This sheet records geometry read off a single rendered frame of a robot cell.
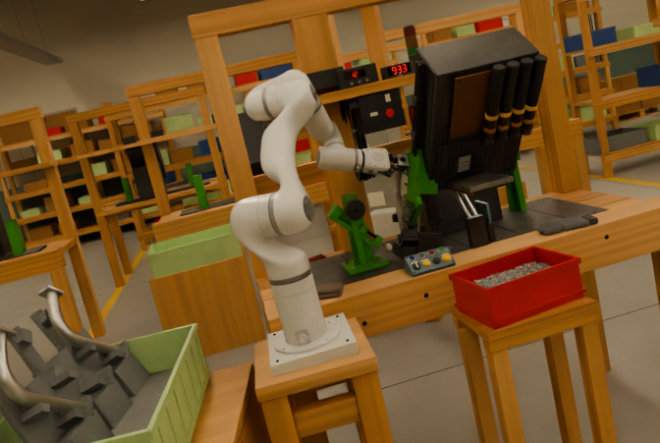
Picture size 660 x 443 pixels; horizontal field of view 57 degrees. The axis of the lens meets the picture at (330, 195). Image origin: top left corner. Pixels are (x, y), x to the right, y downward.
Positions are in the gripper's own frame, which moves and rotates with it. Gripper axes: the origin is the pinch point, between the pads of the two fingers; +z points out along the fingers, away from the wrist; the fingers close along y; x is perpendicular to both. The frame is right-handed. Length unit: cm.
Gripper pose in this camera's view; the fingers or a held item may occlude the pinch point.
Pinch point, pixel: (400, 163)
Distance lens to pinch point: 229.5
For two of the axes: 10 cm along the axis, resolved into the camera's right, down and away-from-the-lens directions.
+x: -2.2, 6.1, 7.6
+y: -1.0, -7.9, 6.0
